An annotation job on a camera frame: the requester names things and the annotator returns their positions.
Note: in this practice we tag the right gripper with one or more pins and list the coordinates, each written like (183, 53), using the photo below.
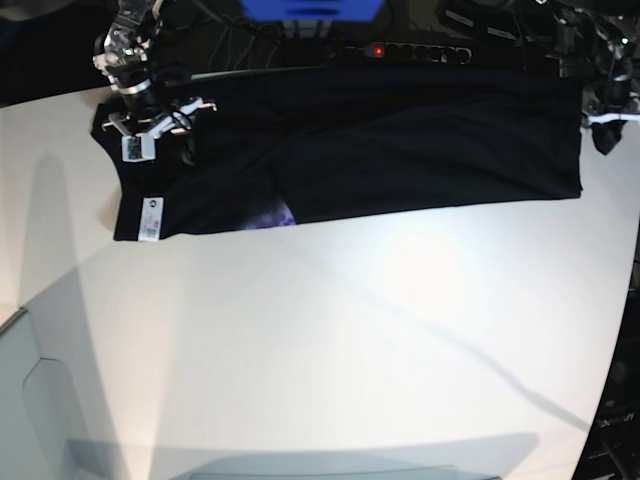
(146, 109)

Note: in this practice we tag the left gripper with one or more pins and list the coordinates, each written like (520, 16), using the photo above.
(606, 107)

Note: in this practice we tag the black T-shirt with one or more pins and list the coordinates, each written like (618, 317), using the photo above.
(310, 145)

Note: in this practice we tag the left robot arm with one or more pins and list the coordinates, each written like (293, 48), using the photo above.
(598, 42)

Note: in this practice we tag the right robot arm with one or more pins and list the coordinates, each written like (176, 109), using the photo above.
(124, 58)

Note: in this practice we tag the blue plastic box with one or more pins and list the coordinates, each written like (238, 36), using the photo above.
(289, 10)

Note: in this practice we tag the black power strip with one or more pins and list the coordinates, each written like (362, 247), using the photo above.
(416, 53)

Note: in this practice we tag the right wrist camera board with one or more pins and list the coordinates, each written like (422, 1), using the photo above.
(138, 149)

